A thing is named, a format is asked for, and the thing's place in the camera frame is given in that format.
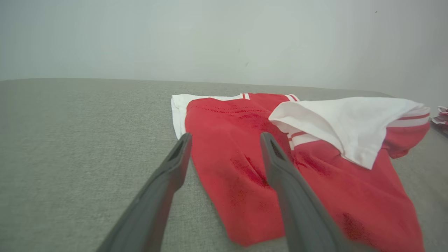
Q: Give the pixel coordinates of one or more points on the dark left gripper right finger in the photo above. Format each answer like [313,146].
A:
[301,217]

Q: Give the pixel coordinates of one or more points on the red shorts with white band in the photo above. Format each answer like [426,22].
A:
[443,113]

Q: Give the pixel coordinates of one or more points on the red shirt with white panel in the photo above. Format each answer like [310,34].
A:
[227,140]

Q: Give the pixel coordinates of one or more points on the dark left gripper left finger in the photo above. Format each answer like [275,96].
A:
[154,210]

